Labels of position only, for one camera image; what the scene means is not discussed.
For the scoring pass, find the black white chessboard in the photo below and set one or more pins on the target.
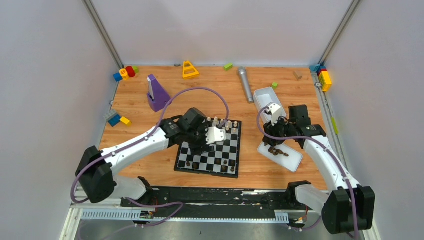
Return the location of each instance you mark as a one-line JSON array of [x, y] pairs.
[[223, 161]]

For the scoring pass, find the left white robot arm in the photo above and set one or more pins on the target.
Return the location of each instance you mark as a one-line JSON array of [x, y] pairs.
[[98, 170]]

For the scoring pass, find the red cylinder block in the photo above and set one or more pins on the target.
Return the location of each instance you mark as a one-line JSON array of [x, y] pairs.
[[130, 71]]

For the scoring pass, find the green block top centre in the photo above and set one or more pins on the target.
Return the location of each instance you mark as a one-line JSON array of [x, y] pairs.
[[228, 66]]

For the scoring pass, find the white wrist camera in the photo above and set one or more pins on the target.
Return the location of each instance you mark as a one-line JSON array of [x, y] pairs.
[[214, 135], [275, 111]]

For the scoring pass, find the purple metronome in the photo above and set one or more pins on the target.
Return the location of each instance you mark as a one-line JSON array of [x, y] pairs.
[[157, 96]]

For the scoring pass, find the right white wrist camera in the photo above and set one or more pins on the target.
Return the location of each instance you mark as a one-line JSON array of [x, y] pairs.
[[275, 111]]

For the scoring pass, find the small yellow block left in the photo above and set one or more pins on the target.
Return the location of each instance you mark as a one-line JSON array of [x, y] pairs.
[[125, 121]]

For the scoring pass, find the silver microphone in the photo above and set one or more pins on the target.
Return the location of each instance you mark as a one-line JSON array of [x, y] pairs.
[[242, 73]]

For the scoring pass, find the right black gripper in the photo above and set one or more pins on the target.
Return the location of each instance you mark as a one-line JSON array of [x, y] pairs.
[[270, 130]]

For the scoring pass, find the white box lid tray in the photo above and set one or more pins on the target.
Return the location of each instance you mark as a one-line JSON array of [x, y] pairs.
[[290, 161]]

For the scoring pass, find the blue block left corner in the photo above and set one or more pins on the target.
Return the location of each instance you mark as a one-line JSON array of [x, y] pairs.
[[117, 77]]

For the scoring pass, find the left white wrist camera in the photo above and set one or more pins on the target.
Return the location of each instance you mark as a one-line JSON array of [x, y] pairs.
[[214, 135]]

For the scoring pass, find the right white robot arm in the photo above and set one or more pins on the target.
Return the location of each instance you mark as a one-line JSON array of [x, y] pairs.
[[348, 207]]

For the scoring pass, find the yellow brick stack right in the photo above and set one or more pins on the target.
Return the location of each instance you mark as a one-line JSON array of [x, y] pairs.
[[325, 80]]

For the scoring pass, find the brown wooden block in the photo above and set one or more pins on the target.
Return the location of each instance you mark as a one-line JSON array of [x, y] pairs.
[[298, 75]]

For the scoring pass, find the grey blue brick left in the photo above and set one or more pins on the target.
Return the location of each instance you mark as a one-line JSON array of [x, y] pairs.
[[112, 117]]

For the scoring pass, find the yellow cylinder block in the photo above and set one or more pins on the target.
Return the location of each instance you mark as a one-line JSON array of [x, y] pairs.
[[124, 74]]

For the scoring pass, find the yellow triangle toy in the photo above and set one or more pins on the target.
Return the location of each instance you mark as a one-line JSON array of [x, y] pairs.
[[189, 71]]

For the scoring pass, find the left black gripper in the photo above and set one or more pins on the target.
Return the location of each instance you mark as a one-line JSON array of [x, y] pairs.
[[201, 139]]

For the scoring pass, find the dark chess pieces pile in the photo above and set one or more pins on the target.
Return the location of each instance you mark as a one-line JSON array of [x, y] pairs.
[[274, 150]]

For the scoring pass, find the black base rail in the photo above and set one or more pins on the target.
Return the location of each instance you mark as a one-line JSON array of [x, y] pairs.
[[221, 203]]

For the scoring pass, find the white box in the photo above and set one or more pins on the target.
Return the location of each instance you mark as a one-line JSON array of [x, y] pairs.
[[262, 98]]

